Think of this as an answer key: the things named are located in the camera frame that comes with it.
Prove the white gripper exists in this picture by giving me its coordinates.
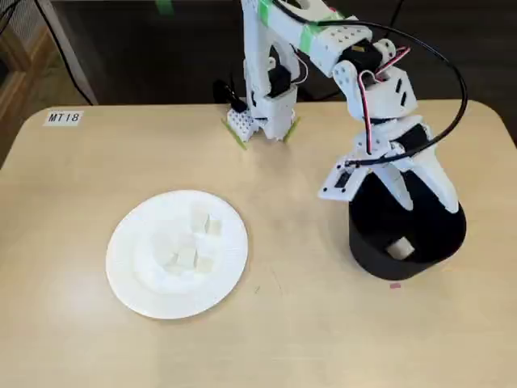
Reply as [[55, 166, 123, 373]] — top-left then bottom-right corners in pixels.
[[350, 115, 462, 215]]

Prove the black pot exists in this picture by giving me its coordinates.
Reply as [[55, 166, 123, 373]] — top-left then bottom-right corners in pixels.
[[347, 167, 468, 281]]

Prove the white paper plate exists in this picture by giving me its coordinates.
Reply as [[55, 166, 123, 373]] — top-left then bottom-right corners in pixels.
[[105, 189, 249, 320]]

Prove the green tape band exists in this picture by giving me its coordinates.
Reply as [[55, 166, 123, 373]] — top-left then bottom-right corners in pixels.
[[298, 22, 324, 53]]

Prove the white perforated base block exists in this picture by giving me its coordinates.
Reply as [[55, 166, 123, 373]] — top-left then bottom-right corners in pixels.
[[225, 108, 259, 141]]

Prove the black table clamp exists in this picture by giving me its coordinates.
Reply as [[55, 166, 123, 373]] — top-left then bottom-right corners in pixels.
[[212, 78, 247, 114]]

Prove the white MT18 label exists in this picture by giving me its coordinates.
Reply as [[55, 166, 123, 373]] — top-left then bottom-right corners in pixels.
[[42, 109, 84, 127]]

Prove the wooden shelf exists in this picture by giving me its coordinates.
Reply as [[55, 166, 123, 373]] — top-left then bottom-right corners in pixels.
[[0, 0, 57, 167]]

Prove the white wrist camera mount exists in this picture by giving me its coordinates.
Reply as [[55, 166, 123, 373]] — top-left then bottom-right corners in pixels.
[[317, 155, 371, 202]]

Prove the thick black camera cable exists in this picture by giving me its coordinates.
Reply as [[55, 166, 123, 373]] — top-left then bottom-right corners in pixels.
[[274, 0, 469, 169]]

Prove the grey metal post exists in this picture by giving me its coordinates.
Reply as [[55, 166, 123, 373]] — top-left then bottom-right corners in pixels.
[[35, 0, 99, 105]]

